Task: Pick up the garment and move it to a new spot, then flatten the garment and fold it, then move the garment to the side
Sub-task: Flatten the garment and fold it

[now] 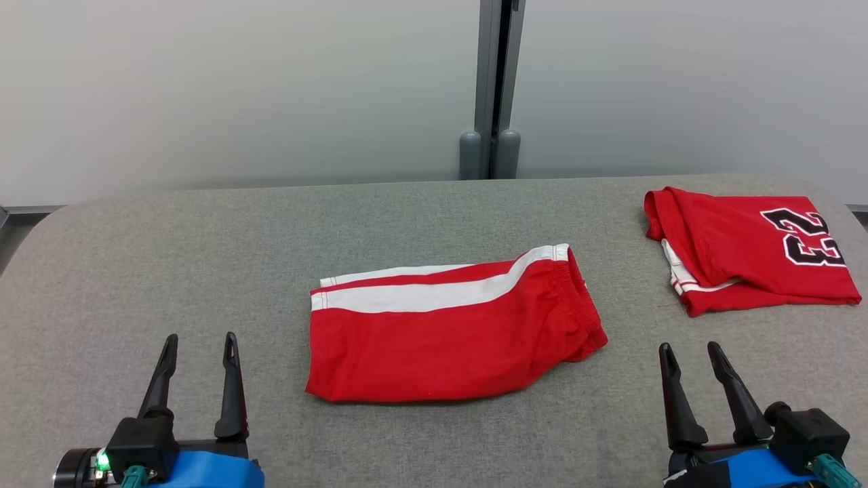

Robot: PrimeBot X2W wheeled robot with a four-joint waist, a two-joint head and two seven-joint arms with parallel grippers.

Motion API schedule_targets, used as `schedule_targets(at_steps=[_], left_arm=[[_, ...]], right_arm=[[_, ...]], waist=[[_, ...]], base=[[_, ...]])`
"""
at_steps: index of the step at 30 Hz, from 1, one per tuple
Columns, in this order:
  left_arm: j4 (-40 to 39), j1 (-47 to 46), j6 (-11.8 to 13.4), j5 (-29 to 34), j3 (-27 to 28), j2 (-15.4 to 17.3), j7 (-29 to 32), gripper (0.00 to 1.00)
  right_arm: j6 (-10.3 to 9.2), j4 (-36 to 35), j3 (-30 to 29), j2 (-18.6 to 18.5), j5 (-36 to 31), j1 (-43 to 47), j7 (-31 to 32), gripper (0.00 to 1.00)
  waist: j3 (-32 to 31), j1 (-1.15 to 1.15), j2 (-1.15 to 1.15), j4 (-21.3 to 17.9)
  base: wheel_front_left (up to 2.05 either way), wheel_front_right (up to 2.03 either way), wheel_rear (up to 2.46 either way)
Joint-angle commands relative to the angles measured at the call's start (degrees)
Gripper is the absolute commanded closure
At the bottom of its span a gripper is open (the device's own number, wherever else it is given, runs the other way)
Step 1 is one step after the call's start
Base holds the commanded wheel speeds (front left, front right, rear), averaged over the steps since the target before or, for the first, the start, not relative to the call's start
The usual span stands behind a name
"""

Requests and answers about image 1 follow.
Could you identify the blue banded right gripper body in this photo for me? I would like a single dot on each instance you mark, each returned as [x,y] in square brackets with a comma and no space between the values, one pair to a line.
[746,471]

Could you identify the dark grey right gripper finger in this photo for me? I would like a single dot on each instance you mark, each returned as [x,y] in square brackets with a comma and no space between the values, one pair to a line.
[680,413]
[746,413]

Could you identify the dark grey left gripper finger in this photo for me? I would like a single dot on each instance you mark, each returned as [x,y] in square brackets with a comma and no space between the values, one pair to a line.
[232,400]
[163,379]

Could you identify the blue banded left gripper body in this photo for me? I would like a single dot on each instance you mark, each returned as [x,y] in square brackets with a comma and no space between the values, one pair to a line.
[210,471]

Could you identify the red jersey with number 23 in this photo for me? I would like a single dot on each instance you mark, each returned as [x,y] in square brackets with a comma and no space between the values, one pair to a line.
[719,237]

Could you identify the red shorts with white stripe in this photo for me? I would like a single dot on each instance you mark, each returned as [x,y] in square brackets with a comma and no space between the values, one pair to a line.
[441,352]

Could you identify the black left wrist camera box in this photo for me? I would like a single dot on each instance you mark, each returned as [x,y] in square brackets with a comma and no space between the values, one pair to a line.
[142,440]

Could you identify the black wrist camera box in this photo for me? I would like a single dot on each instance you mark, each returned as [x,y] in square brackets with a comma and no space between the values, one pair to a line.
[807,434]
[142,440]

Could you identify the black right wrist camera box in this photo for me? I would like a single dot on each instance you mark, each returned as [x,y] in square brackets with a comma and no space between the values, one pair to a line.
[807,434]

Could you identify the grey partition post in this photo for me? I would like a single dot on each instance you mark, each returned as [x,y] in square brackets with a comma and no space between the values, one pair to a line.
[488,68]

